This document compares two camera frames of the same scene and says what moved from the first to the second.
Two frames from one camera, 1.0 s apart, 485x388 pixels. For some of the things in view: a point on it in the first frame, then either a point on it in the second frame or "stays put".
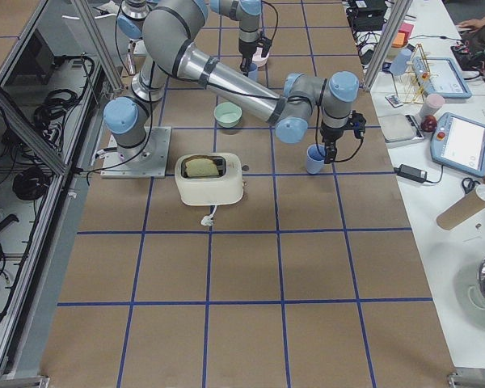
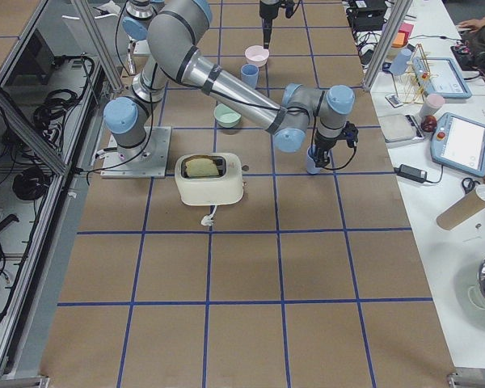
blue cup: (315, 158) stays put
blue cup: (252, 72) stays put
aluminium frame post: (400, 13) stays put
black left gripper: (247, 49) → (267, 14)
